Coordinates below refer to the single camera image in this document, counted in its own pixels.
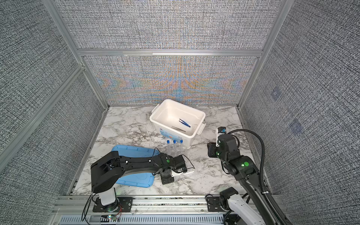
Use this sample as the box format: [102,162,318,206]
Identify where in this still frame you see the blue plastic bin lid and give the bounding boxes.
[112,145,160,188]

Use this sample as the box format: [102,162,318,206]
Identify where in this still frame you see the clear test tube rack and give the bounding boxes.
[170,142,188,157]

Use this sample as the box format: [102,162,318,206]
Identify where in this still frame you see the thin metal tweezers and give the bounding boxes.
[171,126,186,132]

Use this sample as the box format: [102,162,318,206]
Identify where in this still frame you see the blue plastic tweezers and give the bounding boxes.
[179,119,191,128]

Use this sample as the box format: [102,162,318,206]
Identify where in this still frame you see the white plastic storage bin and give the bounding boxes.
[150,99,206,147]

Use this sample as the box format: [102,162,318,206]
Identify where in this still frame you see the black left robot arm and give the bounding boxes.
[91,151,188,211]

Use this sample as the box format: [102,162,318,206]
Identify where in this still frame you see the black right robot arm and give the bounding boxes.
[208,134,291,225]

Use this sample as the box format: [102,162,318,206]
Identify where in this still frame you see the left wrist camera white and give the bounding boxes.
[171,171,183,177]

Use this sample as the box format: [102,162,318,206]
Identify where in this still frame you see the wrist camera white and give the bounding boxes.
[171,171,183,177]
[215,127,227,147]

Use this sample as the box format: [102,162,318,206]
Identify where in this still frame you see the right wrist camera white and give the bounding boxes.
[215,127,227,147]

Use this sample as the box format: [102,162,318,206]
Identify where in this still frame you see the black corrugated cable conduit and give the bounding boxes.
[227,128,287,225]

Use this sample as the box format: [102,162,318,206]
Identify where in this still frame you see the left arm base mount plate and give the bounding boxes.
[92,197,134,213]

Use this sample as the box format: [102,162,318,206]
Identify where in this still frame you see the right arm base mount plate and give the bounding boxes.
[205,194,231,212]

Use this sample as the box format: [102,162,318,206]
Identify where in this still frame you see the aluminium front rail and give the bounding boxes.
[48,195,227,225]

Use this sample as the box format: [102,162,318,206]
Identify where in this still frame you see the aluminium enclosure frame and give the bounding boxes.
[0,0,294,210]

